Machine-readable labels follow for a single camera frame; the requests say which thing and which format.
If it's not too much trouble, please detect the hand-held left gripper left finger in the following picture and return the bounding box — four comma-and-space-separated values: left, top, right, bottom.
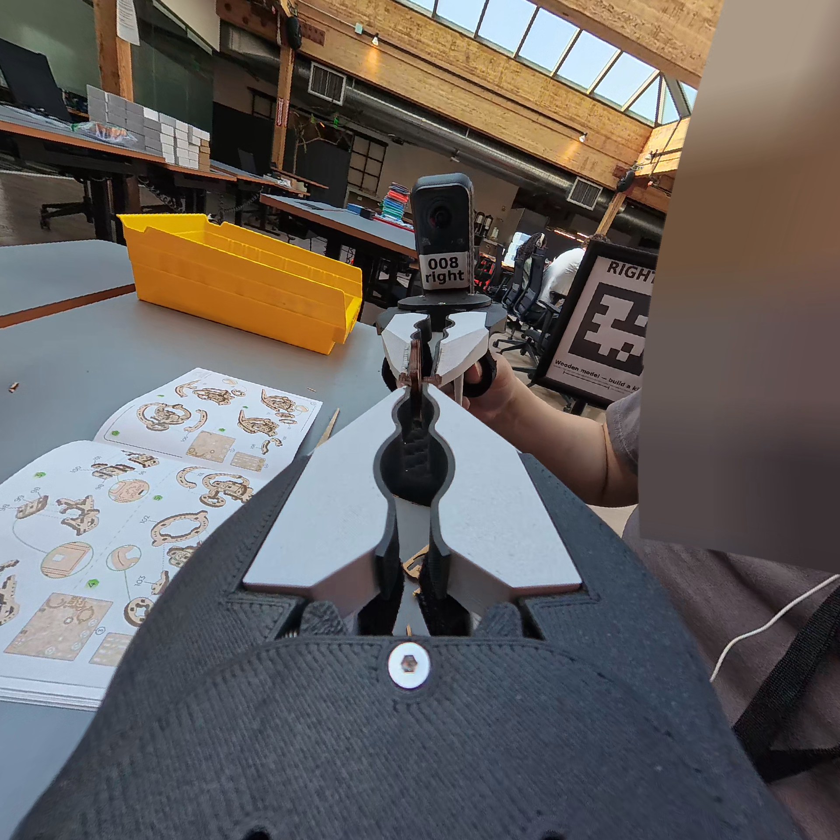
241, 387, 409, 619

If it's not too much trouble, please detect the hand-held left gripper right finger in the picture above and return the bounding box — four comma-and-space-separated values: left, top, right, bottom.
427, 385, 585, 613

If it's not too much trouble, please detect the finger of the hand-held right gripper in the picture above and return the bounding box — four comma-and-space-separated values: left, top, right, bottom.
381, 314, 424, 390
428, 317, 491, 389

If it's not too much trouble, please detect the wooden model part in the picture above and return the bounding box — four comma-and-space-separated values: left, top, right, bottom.
406, 338, 427, 411

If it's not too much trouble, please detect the person's right forearm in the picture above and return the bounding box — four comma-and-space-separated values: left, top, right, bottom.
518, 390, 642, 508

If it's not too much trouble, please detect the person's right hand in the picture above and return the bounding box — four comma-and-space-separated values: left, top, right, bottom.
451, 353, 529, 429

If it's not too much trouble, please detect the black office chair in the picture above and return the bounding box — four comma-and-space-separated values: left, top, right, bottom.
492, 251, 560, 358

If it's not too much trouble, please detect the wood-edged grey desk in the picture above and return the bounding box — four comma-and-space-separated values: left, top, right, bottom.
259, 192, 421, 303
0, 105, 214, 244

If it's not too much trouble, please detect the framed marker sign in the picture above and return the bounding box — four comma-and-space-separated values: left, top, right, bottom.
530, 239, 659, 411

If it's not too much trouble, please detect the bare potted tree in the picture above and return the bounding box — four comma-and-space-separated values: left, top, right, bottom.
290, 112, 343, 175

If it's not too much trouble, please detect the yellow plastic bin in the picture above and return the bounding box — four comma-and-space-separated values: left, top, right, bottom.
117, 212, 364, 356

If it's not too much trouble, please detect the person's grey clothing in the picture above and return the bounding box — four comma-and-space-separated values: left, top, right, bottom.
620, 508, 840, 840

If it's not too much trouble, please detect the assembly instruction booklet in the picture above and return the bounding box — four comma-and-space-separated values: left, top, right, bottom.
0, 367, 324, 713

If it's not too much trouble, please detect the stack of grey white boxes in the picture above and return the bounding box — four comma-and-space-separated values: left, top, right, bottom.
87, 84, 212, 173

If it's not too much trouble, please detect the clear plastic bag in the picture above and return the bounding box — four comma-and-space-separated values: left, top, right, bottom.
73, 120, 135, 147

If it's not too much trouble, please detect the silver ventilation duct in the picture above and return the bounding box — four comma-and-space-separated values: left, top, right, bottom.
344, 85, 665, 232

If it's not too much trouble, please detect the white earbud cable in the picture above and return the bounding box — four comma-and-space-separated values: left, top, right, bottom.
710, 573, 840, 681

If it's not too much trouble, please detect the black strap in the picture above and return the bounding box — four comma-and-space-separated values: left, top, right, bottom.
731, 587, 840, 783

